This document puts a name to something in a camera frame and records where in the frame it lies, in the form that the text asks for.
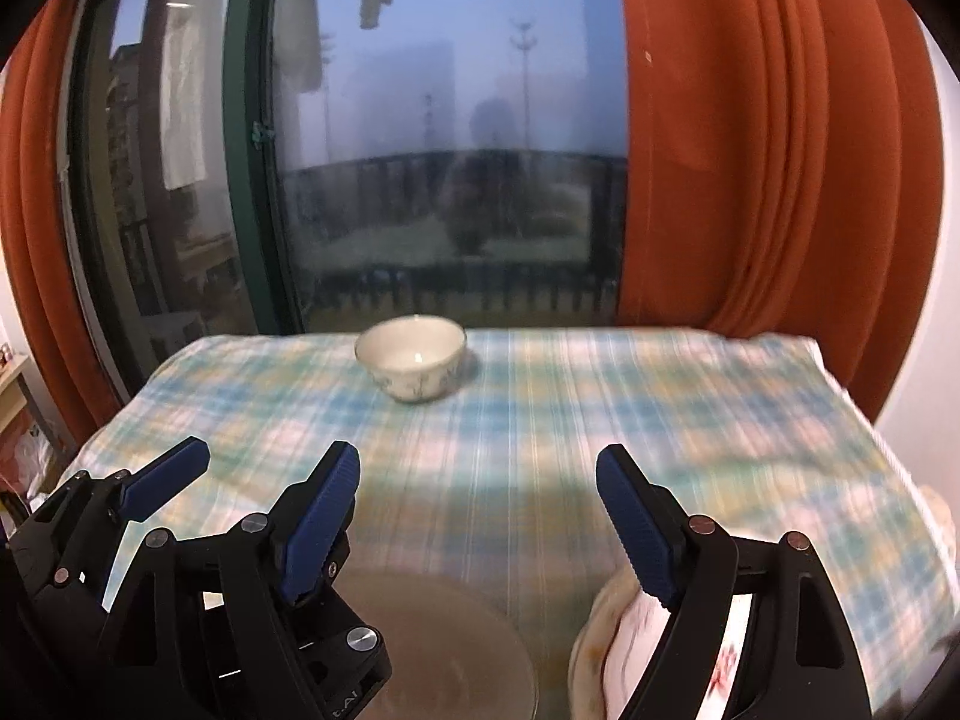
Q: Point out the green framed window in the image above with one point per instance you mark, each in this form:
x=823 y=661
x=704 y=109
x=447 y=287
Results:
x=487 y=165

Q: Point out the beige cloth bundle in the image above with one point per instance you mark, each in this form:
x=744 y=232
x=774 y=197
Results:
x=941 y=532

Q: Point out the red white plastic bag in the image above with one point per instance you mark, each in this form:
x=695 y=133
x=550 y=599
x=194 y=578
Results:
x=22 y=457

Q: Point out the orange curtain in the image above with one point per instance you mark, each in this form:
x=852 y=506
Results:
x=750 y=165
x=37 y=240

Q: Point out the cream floral bowl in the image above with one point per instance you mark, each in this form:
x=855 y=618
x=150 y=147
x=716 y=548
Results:
x=409 y=371

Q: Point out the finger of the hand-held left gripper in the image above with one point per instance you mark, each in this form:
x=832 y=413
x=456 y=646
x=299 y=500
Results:
x=169 y=472
x=352 y=660

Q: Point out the wooden shelf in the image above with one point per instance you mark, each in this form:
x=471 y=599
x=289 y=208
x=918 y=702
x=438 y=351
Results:
x=11 y=390

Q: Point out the white scalloped plate red pattern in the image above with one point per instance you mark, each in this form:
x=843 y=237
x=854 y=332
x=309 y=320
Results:
x=622 y=652

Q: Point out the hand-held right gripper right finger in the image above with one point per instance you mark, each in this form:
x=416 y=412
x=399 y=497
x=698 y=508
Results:
x=637 y=532

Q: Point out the plaid tablecloth with lace trim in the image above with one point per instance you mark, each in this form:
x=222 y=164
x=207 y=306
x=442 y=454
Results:
x=525 y=450

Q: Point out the yellow floral cream plate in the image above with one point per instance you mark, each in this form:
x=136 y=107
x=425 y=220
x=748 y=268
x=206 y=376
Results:
x=450 y=652

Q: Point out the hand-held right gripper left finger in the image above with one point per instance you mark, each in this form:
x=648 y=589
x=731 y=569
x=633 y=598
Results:
x=322 y=517

